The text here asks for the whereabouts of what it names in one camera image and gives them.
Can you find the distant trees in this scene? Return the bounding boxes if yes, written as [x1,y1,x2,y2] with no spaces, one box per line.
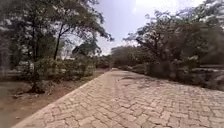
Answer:
[94,44,151,71]

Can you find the row of bushes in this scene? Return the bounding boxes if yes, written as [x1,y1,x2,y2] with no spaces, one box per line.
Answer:
[13,56,102,81]

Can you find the red brick path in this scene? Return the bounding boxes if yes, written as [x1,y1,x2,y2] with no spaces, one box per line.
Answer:
[11,68,224,128]

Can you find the tree with leaning trunk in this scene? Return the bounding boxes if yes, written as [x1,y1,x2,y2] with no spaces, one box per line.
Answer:
[43,0,115,63]

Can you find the dense trees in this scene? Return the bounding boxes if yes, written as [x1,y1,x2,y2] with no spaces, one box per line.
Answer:
[124,0,224,80]

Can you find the tree with dark trunk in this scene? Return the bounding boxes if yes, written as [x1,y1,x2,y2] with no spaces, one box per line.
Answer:
[0,0,68,95]

